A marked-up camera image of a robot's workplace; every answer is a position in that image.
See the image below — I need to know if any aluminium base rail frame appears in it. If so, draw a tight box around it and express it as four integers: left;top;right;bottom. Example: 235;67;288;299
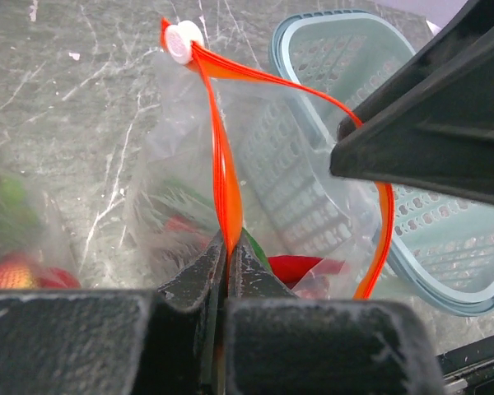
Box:
437;342;494;394

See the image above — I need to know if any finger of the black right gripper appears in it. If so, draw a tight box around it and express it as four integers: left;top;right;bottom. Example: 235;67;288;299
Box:
330;1;494;205

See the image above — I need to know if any clear zip bag orange zipper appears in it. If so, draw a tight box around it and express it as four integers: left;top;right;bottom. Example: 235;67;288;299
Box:
0;168;82;290

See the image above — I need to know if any dark toy mangosteen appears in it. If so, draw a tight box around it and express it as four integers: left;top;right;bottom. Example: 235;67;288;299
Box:
337;117;357;142

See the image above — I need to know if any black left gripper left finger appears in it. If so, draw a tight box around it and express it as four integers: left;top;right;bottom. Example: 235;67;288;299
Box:
0;236;226;394

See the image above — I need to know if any green toy grape bunch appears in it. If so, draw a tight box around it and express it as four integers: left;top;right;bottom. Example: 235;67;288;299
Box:
0;170;40;257

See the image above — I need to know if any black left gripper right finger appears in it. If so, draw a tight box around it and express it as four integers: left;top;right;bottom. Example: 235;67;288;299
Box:
224;244;445;394

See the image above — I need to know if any light blue plastic basket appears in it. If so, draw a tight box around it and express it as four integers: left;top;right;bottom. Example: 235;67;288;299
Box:
257;9;494;317

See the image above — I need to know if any red toy chili pepper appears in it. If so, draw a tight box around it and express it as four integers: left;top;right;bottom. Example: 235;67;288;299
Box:
268;255;322;286
165;216;212;248

